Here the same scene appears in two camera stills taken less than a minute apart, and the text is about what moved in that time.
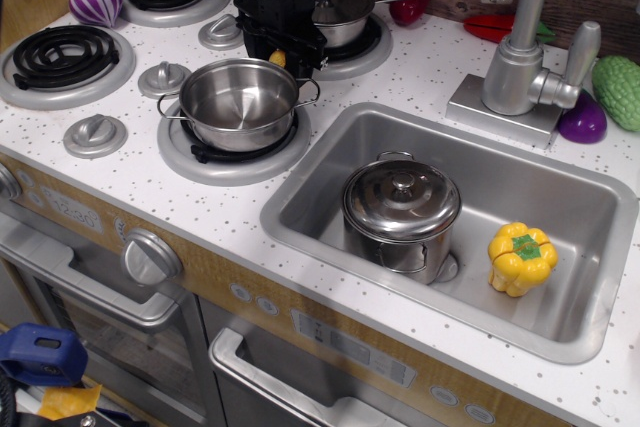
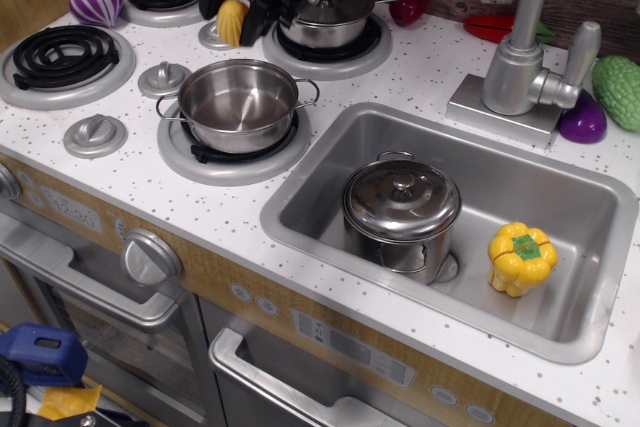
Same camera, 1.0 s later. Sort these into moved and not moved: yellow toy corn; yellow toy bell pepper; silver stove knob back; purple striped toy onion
Moved: yellow toy corn
Not moved: yellow toy bell pepper; silver stove knob back; purple striped toy onion
